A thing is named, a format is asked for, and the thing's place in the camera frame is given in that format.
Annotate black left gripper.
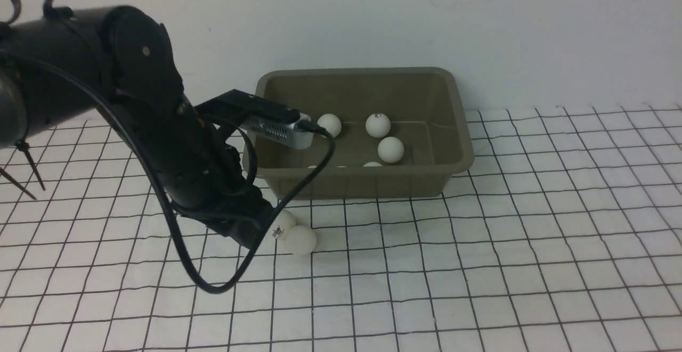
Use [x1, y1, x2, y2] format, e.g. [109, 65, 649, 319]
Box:
[160, 103, 273, 250]

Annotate olive plastic storage bin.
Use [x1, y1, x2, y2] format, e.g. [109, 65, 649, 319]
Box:
[255, 67, 475, 200]

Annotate white black-grid tablecloth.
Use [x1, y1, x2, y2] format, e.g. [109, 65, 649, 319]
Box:
[1, 105, 681, 351]

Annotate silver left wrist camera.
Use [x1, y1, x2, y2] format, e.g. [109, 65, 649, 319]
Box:
[194, 89, 315, 150]

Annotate white logo ping-pong ball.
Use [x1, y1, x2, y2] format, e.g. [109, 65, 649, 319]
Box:
[270, 209, 297, 240]

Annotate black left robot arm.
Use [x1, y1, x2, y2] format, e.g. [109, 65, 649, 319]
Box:
[2, 6, 273, 249]

